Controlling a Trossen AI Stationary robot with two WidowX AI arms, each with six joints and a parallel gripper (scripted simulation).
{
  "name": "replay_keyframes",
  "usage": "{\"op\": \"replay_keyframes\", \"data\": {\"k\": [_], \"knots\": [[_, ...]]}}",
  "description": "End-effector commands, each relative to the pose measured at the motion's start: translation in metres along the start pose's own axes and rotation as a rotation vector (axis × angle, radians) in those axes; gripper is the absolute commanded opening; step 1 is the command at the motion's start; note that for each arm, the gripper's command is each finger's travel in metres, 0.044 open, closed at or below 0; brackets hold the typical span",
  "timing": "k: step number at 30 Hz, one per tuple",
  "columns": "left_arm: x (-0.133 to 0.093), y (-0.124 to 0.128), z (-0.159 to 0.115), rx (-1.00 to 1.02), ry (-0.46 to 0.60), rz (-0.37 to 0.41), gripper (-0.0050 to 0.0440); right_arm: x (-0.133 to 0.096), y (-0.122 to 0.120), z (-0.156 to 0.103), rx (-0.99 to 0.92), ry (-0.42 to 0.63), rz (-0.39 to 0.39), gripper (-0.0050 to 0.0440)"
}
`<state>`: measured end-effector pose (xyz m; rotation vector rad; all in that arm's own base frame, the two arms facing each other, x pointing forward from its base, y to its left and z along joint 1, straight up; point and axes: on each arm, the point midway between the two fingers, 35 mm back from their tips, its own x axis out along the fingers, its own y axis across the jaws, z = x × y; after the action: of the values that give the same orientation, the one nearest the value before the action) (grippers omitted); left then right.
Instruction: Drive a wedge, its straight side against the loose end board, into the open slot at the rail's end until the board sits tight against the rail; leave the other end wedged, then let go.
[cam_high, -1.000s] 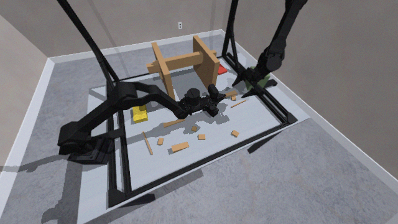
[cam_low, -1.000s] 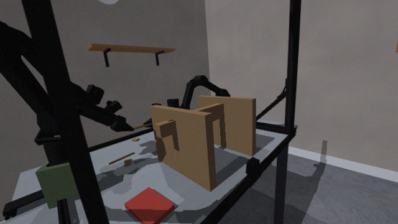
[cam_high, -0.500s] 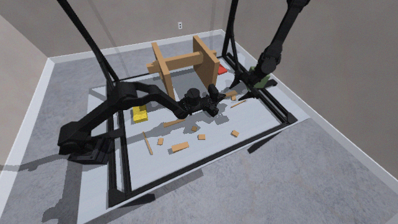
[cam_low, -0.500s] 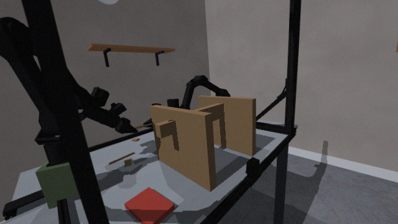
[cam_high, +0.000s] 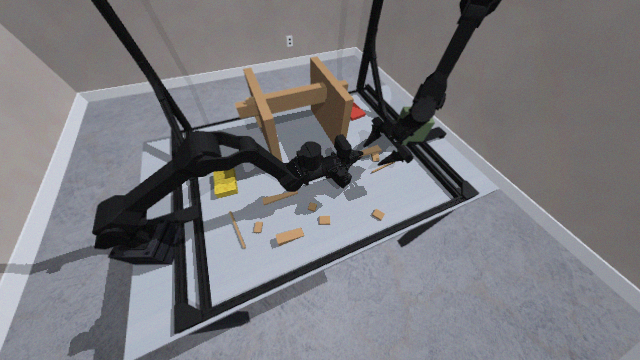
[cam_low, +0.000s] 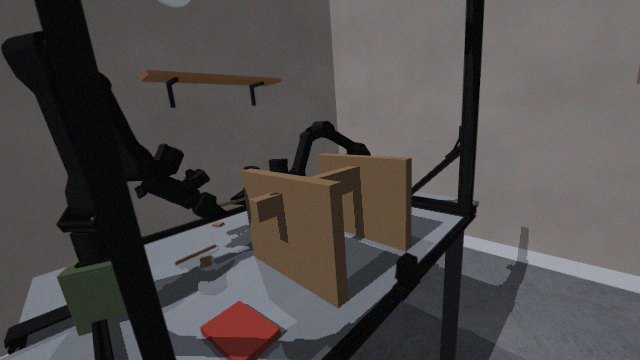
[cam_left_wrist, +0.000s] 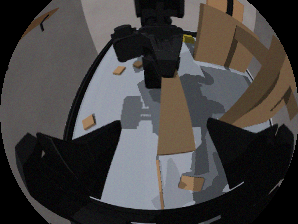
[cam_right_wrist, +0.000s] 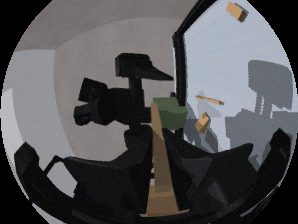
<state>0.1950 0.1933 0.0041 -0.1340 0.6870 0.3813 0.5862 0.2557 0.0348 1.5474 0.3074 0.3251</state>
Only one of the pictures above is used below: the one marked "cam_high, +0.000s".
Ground tan wooden board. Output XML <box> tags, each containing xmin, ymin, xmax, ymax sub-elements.
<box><xmin>310</xmin><ymin>56</ymin><xmax>354</xmax><ymax>145</ymax></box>
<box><xmin>243</xmin><ymin>68</ymin><xmax>282</xmax><ymax>162</ymax></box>

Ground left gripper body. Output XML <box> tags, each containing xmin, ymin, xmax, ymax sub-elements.
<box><xmin>371</xmin><ymin>117</ymin><xmax>416</xmax><ymax>164</ymax></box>

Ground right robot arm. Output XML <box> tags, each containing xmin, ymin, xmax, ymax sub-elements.
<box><xmin>92</xmin><ymin>130</ymin><xmax>323</xmax><ymax>250</ymax></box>

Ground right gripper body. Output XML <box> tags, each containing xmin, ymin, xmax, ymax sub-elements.
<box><xmin>321</xmin><ymin>134</ymin><xmax>352</xmax><ymax>178</ymax></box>

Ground brown wooden rail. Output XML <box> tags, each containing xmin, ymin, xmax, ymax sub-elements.
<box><xmin>235</xmin><ymin>82</ymin><xmax>327</xmax><ymax>119</ymax></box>

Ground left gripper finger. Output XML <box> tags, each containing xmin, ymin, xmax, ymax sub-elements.
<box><xmin>363</xmin><ymin>124</ymin><xmax>382</xmax><ymax>147</ymax></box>
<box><xmin>377</xmin><ymin>150</ymin><xmax>404</xmax><ymax>166</ymax></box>

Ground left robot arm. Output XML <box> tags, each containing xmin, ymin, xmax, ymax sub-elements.
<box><xmin>381</xmin><ymin>0</ymin><xmax>501</xmax><ymax>140</ymax></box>

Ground yellow block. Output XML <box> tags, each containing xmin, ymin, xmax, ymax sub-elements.
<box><xmin>213</xmin><ymin>168</ymin><xmax>238</xmax><ymax>198</ymax></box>

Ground red flat block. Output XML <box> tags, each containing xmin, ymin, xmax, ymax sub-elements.
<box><xmin>350</xmin><ymin>102</ymin><xmax>366</xmax><ymax>121</ymax></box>

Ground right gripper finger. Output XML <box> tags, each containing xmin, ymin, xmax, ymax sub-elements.
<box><xmin>343</xmin><ymin>156</ymin><xmax>363</xmax><ymax>171</ymax></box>
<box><xmin>346</xmin><ymin>150</ymin><xmax>364</xmax><ymax>164</ymax></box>

